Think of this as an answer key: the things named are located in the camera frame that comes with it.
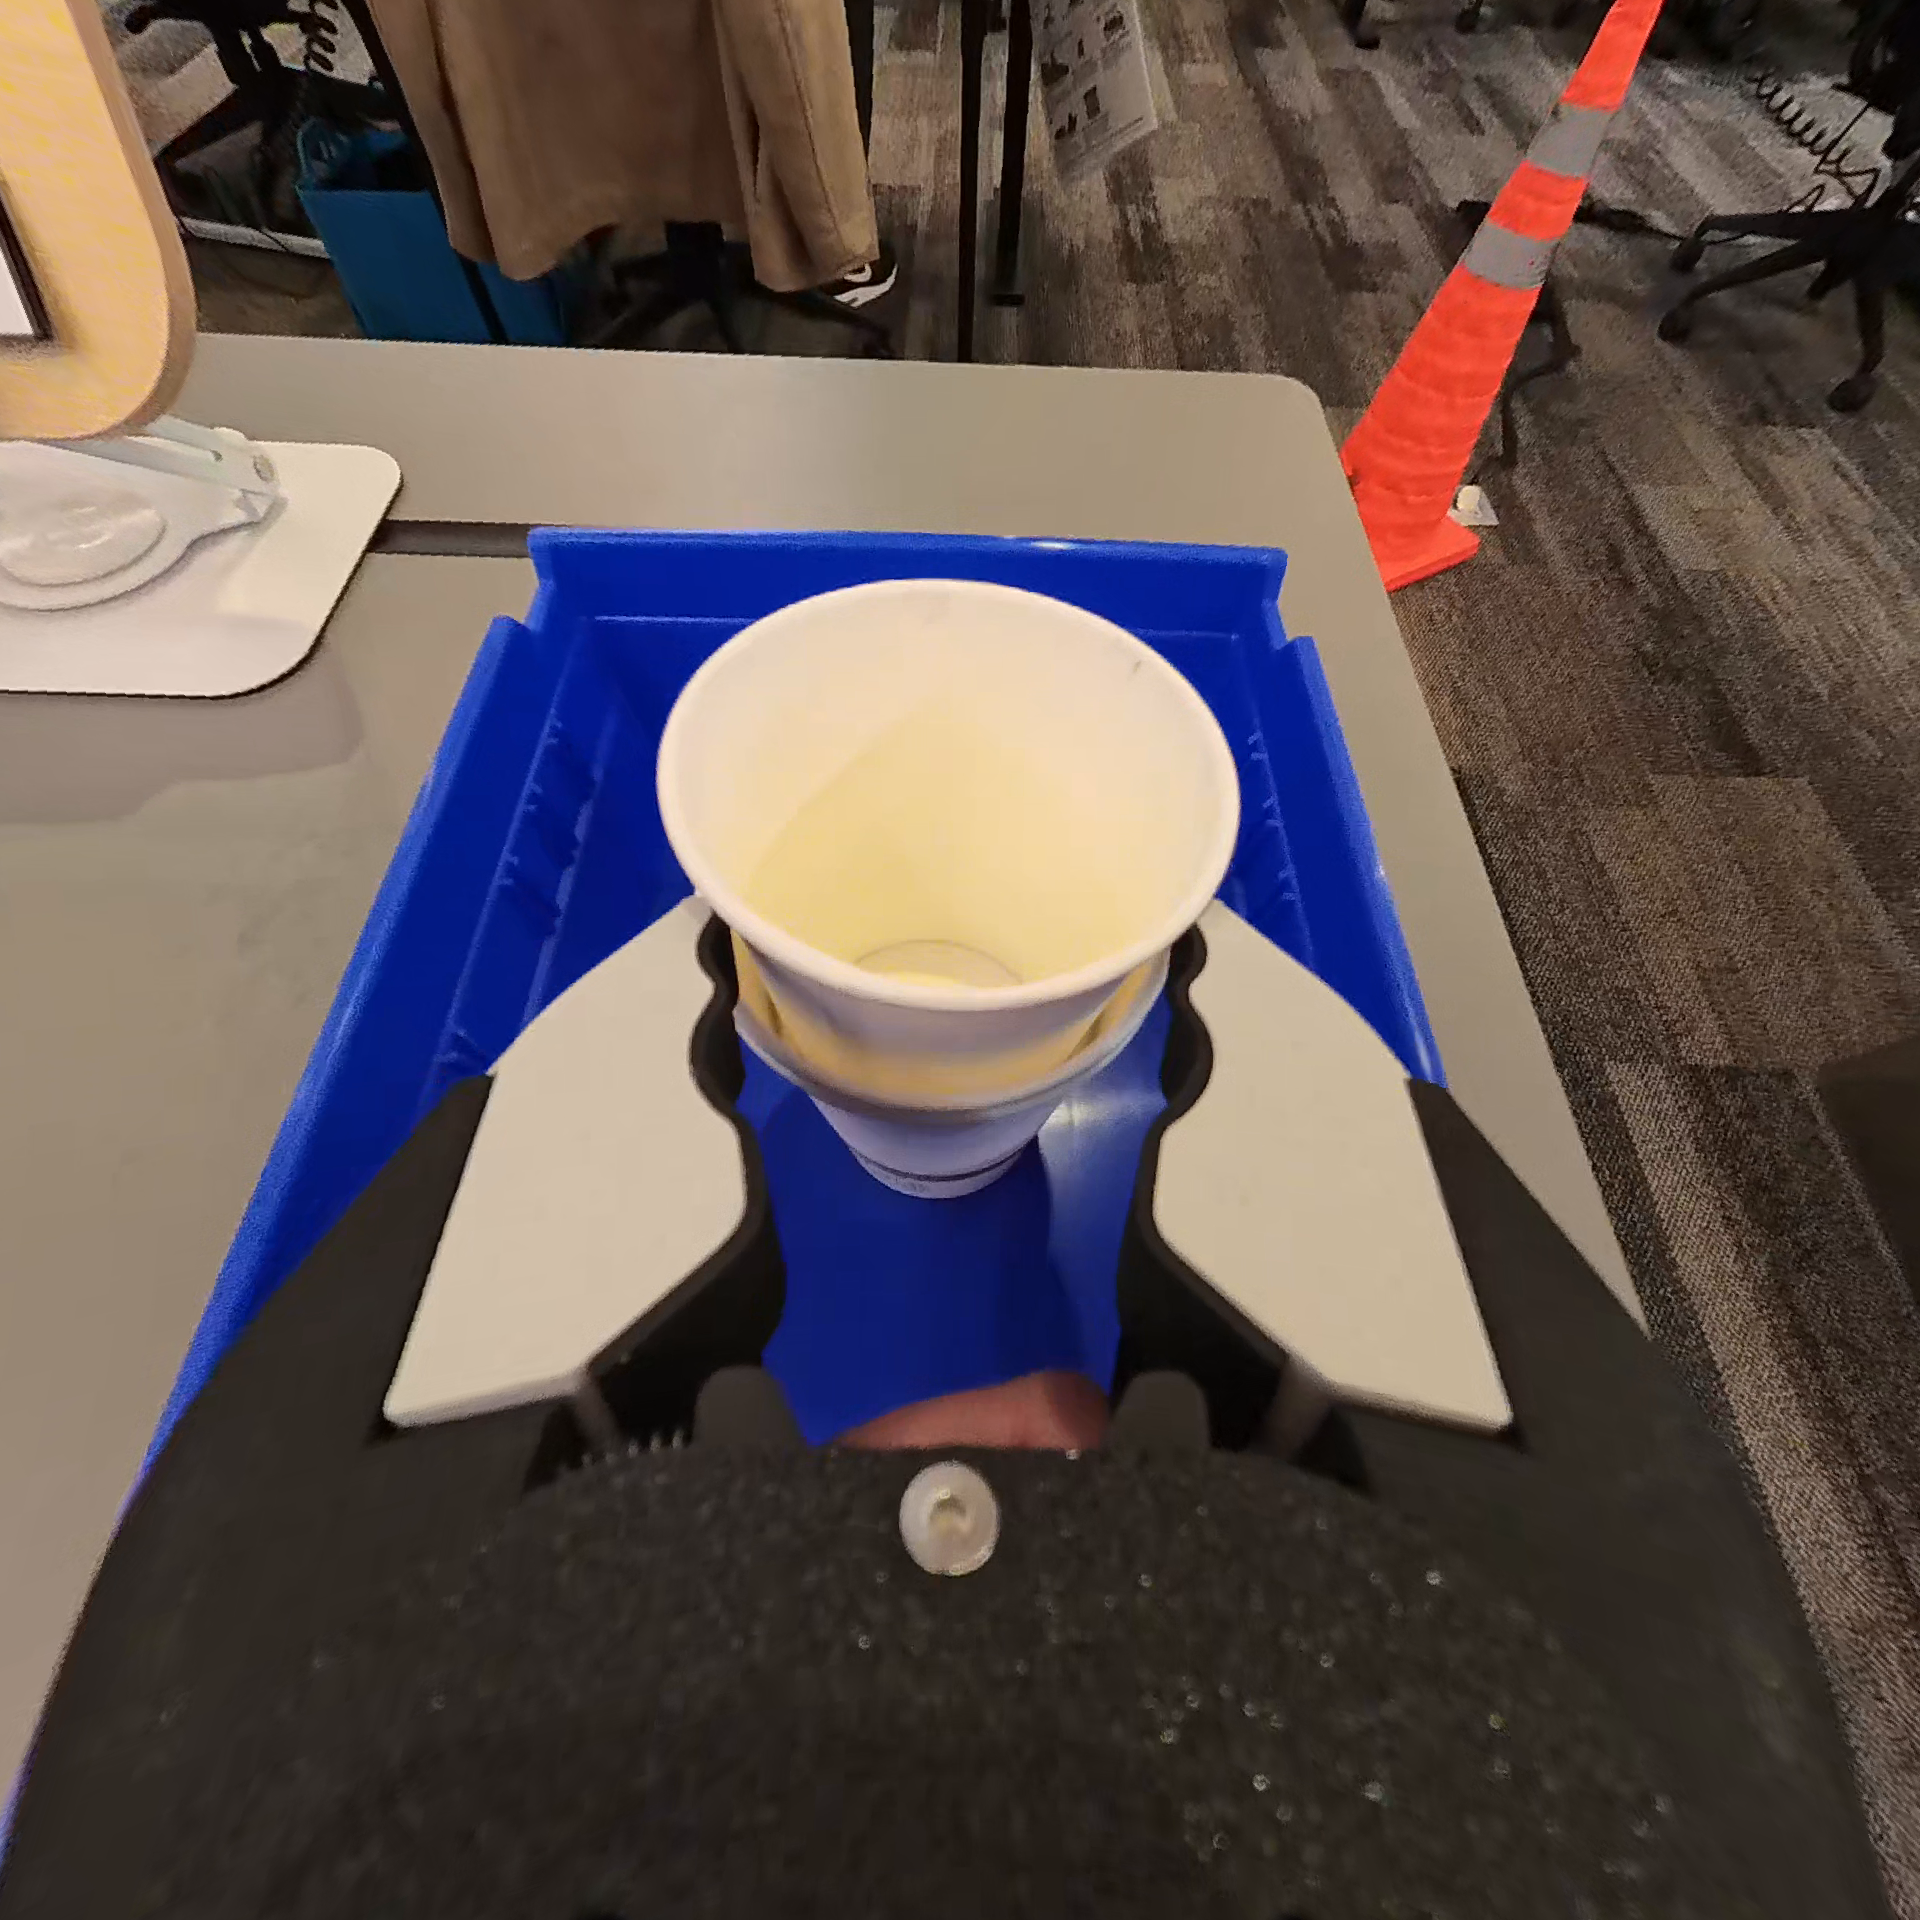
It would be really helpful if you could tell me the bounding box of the beige cloth cover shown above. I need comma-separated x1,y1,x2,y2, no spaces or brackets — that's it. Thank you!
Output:
365,0,881,296

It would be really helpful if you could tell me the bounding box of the printed paper sheet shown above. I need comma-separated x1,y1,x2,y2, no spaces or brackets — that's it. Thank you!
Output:
1034,0,1175,186

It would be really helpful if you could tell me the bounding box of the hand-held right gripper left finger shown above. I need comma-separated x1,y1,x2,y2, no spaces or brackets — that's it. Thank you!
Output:
379,895,790,1462

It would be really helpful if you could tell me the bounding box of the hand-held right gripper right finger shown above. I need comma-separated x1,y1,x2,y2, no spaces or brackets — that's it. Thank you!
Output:
1113,901,1513,1465

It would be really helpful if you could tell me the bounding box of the orange traffic cone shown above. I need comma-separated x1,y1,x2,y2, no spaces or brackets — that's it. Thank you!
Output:
1339,0,1667,593

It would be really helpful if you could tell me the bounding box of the green-banded white paper cup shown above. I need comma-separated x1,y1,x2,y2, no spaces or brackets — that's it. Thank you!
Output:
656,578,1241,1075
726,927,1173,1201

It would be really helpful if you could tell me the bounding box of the blue plastic bin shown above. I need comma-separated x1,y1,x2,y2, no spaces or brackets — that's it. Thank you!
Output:
141,527,1449,1479

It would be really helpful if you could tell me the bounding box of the black swivel chair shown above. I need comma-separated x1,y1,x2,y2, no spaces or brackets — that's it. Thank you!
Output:
1655,0,1920,414

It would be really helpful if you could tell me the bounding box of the white document stand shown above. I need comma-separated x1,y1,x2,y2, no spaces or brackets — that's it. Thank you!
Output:
0,417,406,702

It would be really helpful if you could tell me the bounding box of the printed instruction sheet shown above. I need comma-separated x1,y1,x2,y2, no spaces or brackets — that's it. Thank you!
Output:
0,194,59,350

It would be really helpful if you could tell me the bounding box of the blue floor box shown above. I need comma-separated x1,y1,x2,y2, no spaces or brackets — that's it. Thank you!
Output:
299,122,572,350

